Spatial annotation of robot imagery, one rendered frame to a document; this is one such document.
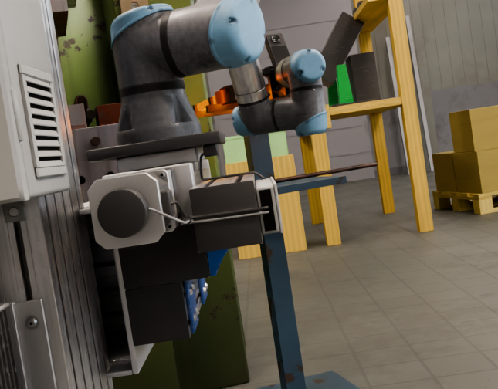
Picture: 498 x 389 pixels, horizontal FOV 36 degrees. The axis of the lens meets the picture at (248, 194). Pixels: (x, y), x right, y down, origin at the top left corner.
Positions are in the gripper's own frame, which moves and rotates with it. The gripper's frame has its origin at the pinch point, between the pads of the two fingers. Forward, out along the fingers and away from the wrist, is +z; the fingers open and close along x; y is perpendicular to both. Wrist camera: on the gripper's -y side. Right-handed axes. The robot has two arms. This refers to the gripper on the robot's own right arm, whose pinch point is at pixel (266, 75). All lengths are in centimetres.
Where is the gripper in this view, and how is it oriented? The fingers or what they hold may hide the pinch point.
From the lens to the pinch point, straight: 208.0
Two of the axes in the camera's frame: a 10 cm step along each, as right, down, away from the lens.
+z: -2.5, -0.2, 9.7
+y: 1.5, 9.9, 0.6
